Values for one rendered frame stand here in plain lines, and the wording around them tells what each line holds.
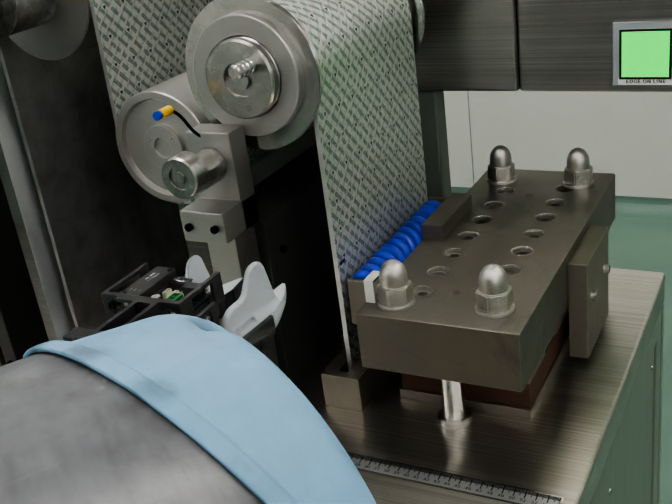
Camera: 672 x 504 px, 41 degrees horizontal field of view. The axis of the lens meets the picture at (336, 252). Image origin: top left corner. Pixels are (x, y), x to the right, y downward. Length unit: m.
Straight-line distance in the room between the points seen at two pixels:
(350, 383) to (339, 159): 0.23
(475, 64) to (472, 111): 2.61
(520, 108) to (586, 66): 2.58
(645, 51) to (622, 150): 2.57
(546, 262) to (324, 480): 0.73
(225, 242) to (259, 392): 0.65
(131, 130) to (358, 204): 0.25
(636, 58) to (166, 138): 0.52
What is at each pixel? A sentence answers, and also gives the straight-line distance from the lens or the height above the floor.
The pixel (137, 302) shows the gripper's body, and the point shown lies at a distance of 0.65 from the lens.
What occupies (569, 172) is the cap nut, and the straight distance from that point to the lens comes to 1.11.
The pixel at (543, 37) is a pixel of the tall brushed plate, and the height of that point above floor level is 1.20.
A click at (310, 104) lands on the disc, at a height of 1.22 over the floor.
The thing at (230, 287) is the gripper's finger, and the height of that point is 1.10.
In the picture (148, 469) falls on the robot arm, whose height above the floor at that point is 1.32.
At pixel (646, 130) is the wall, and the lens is 3.58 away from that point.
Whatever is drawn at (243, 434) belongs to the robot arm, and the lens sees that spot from 0.21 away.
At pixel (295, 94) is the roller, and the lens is 0.84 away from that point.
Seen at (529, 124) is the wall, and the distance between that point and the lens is 3.67.
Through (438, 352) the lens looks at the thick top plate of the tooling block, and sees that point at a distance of 0.84.
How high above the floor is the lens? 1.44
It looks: 24 degrees down
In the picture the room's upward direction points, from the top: 8 degrees counter-clockwise
